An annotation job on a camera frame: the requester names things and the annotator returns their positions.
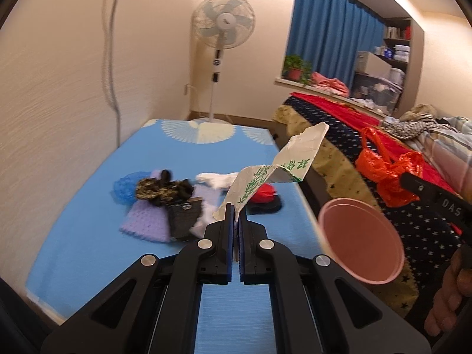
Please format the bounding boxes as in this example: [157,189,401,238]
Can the pink plastic trash bin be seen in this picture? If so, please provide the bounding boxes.
[318,198,405,285]

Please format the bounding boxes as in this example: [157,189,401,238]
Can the white foam bubble sheet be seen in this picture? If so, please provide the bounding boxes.
[119,169,213,243]

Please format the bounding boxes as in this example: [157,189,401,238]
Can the black small pouch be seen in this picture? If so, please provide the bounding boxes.
[167,197,202,241]

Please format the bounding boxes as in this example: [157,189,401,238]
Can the orange red plastic bag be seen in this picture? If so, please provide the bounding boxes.
[355,127,424,208]

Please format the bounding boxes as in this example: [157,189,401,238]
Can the black gold patterned scrunchie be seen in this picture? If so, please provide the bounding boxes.
[135,169,194,207]

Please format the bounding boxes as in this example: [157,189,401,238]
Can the red plastic ball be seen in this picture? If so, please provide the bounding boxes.
[250,183,277,204]

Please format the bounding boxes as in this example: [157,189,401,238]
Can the white tissue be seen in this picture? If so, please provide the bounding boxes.
[190,173,237,238]

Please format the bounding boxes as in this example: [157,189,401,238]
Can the white green printed paper wrapper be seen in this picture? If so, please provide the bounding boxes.
[214,122,329,221]

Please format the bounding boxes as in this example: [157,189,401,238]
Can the person's right hand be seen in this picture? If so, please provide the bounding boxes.
[424,249,471,336]

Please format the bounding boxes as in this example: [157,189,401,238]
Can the navy star bed cover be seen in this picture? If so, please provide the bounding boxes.
[273,94,460,294]

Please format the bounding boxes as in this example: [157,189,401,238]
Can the red floral blanket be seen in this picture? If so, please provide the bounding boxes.
[273,94,449,232]

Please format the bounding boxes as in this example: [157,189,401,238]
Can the plaid quilt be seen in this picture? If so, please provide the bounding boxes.
[407,117,472,203]

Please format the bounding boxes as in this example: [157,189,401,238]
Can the striped black white garment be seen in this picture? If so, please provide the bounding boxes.
[380,114,452,140]

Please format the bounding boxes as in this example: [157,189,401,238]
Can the beige plush toy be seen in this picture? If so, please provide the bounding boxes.
[400,104,437,122]

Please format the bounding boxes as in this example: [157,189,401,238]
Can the clear plastic storage bin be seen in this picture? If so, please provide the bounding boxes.
[350,73,402,114]

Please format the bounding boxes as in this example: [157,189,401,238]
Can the cardboard storage box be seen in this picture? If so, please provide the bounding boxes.
[354,51,391,79]

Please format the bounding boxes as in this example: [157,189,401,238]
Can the pink folded clothes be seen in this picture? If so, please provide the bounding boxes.
[311,72,350,98]

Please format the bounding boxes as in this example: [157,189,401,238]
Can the wooden bookshelf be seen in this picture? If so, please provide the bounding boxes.
[381,18,412,73]

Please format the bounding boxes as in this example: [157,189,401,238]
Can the potted green plant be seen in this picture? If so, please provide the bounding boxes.
[282,54,312,86]

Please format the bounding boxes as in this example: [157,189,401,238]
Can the blue window curtain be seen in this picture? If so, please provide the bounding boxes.
[286,0,384,86]

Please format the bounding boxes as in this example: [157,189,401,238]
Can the white standing fan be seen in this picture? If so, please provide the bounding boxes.
[192,0,255,123]

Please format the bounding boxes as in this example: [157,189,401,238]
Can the grey wall cable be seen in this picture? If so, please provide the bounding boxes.
[101,0,127,148]

